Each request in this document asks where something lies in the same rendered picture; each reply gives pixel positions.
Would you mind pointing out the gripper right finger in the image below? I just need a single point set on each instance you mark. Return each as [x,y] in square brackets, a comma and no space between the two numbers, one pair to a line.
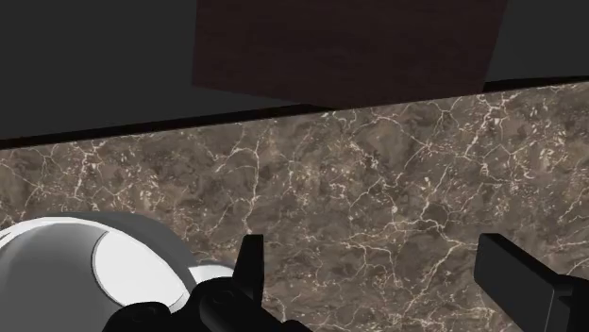
[515,276]

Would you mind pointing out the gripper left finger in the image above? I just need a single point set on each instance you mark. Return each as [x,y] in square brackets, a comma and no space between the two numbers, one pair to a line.
[248,276]

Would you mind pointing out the dark brown robot stand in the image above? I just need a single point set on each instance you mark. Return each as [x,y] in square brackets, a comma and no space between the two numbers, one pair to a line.
[349,50]

